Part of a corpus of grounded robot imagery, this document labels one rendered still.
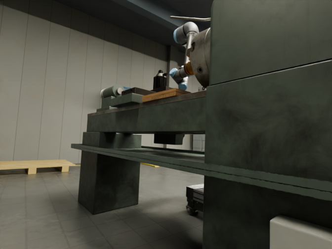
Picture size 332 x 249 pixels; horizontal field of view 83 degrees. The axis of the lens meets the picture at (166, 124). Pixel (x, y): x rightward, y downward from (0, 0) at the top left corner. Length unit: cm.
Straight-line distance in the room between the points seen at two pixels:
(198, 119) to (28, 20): 484
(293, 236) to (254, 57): 53
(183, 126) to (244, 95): 35
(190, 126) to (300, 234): 55
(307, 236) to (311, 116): 30
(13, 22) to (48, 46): 69
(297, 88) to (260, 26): 25
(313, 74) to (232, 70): 25
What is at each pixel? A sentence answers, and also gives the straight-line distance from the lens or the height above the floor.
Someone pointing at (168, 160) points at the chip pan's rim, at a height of 55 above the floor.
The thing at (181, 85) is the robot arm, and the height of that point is 109.
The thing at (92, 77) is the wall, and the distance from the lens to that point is 518.
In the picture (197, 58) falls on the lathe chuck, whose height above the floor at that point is 104.
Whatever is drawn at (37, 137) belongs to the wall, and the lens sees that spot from 482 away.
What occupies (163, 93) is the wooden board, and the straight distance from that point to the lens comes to 106.
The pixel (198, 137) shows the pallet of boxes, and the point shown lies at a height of 75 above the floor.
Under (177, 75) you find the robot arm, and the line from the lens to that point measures 157.
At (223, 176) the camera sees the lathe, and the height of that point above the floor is 53.
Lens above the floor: 64
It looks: 5 degrees up
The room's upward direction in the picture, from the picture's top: 2 degrees clockwise
